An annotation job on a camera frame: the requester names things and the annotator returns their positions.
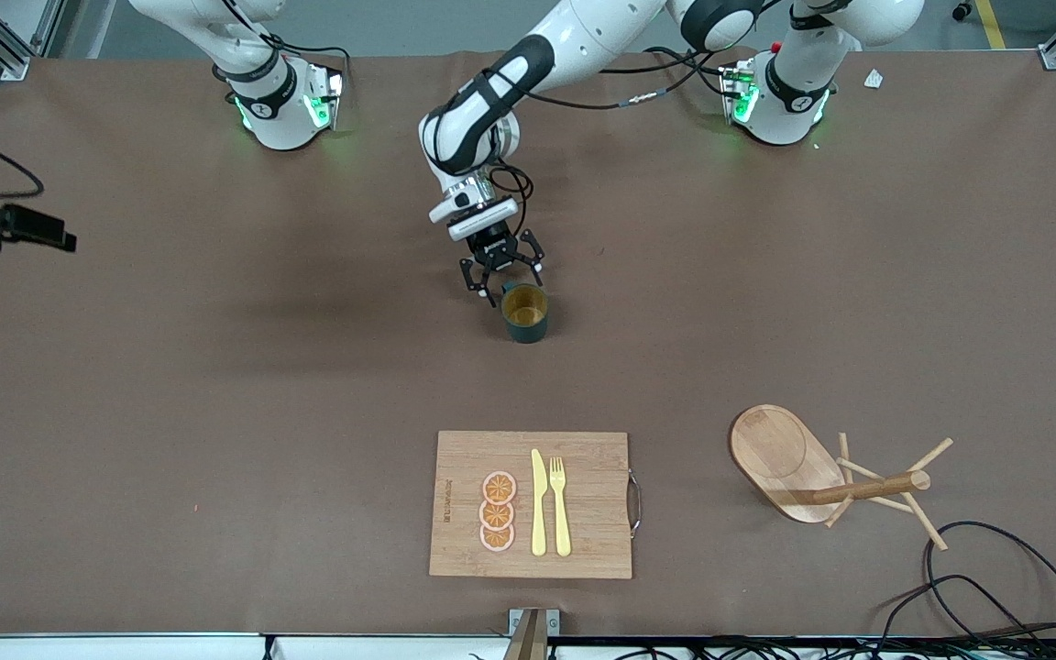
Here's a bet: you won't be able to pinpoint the wooden mug tree stand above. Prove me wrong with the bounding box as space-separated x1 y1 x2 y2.
728 404 955 552

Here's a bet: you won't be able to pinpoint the black left arm base cable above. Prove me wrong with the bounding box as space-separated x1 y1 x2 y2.
643 44 732 100

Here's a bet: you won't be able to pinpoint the grey metal bracket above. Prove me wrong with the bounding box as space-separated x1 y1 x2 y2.
509 608 561 636

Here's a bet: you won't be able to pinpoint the black right arm base cable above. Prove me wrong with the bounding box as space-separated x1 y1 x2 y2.
225 0 352 88

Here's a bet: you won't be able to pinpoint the black arm base cable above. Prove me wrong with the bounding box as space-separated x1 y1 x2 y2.
225 0 352 88
643 44 732 100

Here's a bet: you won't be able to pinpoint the black cables along table edge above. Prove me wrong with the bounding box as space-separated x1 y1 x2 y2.
624 631 1056 660

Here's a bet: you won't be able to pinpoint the dark teal ceramic cup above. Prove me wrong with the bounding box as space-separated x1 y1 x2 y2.
500 281 550 345

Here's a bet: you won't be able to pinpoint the black cable looped on table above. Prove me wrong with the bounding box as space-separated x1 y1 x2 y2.
874 521 1056 647

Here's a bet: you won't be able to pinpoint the yellow plastic fork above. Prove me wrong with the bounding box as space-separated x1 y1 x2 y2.
549 456 573 558

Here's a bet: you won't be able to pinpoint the bamboo cutting board with handle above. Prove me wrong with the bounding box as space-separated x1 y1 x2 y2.
428 431 644 580

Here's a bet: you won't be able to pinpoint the yellow plastic knife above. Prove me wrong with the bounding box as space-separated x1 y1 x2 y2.
531 448 548 557

